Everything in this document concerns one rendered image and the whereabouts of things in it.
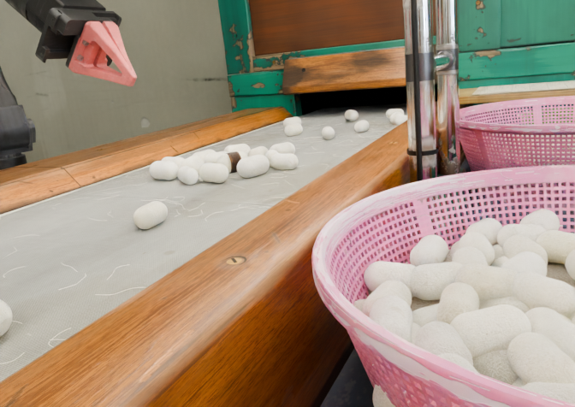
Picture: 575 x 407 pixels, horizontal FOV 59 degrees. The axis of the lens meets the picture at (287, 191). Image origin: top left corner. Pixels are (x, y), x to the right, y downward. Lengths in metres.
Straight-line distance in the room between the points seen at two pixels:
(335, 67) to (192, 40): 1.21
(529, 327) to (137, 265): 0.22
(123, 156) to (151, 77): 1.59
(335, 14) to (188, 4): 1.16
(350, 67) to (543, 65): 0.33
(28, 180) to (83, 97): 1.92
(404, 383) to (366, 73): 0.83
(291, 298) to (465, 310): 0.08
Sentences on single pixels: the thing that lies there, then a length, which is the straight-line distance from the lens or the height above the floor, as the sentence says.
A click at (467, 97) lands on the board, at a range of 0.84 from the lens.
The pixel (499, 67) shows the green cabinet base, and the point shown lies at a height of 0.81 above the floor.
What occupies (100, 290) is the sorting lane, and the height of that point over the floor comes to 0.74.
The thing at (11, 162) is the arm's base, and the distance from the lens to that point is 0.98.
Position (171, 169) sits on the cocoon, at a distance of 0.57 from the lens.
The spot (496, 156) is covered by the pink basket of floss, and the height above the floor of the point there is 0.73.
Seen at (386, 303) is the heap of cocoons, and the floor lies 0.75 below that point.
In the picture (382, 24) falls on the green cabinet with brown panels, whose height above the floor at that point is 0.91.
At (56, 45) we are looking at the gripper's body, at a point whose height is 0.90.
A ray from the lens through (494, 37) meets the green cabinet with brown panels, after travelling 0.99.
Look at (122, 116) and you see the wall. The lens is 2.38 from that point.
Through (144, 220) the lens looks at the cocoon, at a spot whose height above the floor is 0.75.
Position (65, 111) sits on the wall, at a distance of 2.59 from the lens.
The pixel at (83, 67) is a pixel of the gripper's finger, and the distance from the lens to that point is 0.67.
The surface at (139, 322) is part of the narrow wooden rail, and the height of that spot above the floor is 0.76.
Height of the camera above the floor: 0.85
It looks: 14 degrees down
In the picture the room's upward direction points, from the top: 6 degrees counter-clockwise
